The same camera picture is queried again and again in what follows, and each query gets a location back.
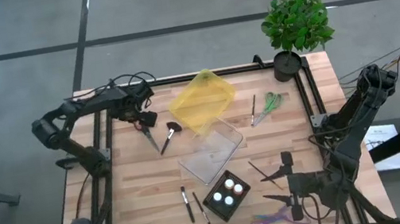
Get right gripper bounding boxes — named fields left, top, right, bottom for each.
left=256, top=146, right=324, bottom=224

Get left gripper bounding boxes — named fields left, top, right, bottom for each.
left=115, top=79, right=161, bottom=133

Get red-handled scissors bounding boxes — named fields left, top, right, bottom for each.
left=132, top=117, right=161, bottom=156

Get black fan brush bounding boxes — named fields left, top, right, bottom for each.
left=155, top=119, right=187, bottom=156

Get purple-handled scissors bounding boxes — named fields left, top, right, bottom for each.
left=247, top=201, right=311, bottom=224

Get thin dark-handled paintbrush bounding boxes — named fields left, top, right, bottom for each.
left=246, top=94, right=262, bottom=128

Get green-handled scissors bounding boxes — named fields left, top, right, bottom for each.
left=248, top=90, right=288, bottom=127

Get slim black paintbrush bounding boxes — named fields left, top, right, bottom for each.
left=191, top=189, right=212, bottom=224

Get black paintbrush silver ferrule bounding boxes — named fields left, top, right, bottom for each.
left=179, top=184, right=196, bottom=224

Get yellow translucent plastic bin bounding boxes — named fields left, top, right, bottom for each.
left=163, top=64, right=243, bottom=140

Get black slotted plastic basket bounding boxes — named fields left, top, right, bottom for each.
left=197, top=165, right=257, bottom=224

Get clear plastic bin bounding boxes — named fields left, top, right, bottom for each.
left=171, top=112, right=250, bottom=190

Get white paper sheet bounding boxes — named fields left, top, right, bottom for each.
left=359, top=120, right=400, bottom=176

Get green plant in black pot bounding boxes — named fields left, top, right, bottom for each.
left=256, top=0, right=343, bottom=86

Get thin brown-handled paintbrush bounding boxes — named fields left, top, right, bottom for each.
left=247, top=155, right=285, bottom=196

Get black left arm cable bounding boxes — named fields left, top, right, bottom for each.
left=62, top=68, right=162, bottom=122

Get black aluminium rig frame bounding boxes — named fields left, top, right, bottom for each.
left=29, top=38, right=400, bottom=224

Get thin cables to cart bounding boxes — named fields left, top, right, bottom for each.
left=333, top=41, right=400, bottom=87

